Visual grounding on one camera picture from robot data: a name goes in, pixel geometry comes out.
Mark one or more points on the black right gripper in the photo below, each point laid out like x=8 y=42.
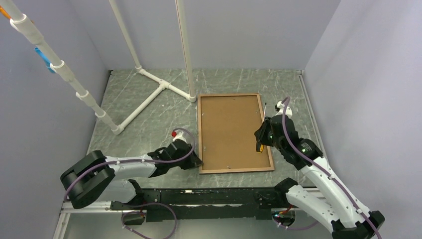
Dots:
x=261 y=133

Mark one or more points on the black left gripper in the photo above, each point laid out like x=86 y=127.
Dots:
x=193 y=161

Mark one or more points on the yellow black screwdriver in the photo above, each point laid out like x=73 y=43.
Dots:
x=259 y=145

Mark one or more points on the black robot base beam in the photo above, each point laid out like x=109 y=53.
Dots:
x=206 y=203

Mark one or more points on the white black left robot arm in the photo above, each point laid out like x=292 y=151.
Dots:
x=97 y=177

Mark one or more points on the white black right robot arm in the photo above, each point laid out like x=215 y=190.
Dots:
x=341 y=213

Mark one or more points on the white PVC pipe stand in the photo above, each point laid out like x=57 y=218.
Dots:
x=34 y=104

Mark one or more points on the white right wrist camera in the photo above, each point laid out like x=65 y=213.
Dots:
x=279 y=107

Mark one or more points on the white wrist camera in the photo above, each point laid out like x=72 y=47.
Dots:
x=182 y=135
x=279 y=107

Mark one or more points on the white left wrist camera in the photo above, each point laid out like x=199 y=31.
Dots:
x=182 y=135

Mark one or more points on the aluminium table edge rail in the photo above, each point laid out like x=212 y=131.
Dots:
x=300 y=75

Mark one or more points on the aluminium front rail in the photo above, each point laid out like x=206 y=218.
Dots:
x=78 y=206

